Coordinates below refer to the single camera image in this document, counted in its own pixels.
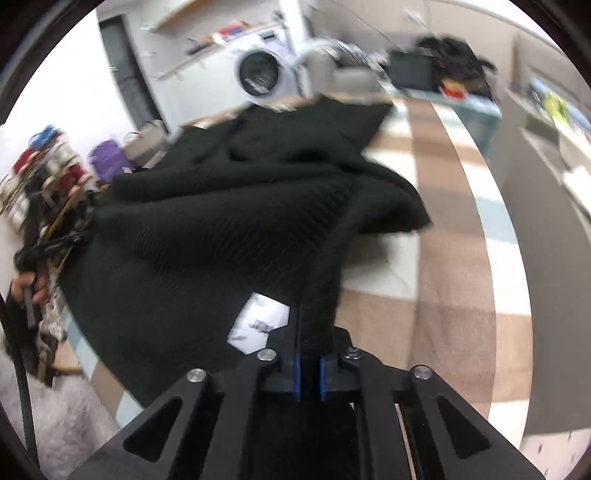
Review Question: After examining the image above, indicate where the woven laundry basket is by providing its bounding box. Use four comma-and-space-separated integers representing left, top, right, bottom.
122, 119, 167, 165

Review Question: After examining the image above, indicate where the grey sofa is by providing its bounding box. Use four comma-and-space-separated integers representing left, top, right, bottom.
297, 37, 386, 94

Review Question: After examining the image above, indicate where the black monitor box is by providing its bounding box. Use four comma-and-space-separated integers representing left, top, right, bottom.
388, 50, 434, 91

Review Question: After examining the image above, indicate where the pile of black clothes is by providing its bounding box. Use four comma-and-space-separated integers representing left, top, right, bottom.
416, 36, 498, 100

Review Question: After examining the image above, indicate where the white garment tag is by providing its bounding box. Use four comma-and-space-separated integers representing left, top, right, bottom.
226, 293, 290, 355

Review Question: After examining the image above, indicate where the checkered bed cover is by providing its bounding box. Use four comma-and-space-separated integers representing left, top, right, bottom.
59, 89, 535, 446

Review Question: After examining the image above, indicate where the purple bag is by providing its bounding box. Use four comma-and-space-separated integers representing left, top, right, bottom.
88, 139, 131, 184

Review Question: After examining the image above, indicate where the wooden shoe rack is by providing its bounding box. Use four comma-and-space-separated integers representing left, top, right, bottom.
1, 125, 97, 236

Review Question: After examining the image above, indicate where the left hand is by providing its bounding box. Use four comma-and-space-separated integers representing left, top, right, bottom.
10, 272, 50, 306

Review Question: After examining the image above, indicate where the green plush toy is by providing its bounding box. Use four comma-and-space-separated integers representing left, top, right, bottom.
542, 90, 572, 124

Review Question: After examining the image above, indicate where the red snack cup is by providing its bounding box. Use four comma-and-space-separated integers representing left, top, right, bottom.
440, 78, 469, 100

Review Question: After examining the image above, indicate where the white washing machine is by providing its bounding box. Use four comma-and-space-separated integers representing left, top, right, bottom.
229, 24, 301, 104

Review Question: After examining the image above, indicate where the black knit garment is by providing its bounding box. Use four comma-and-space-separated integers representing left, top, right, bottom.
59, 97, 431, 406

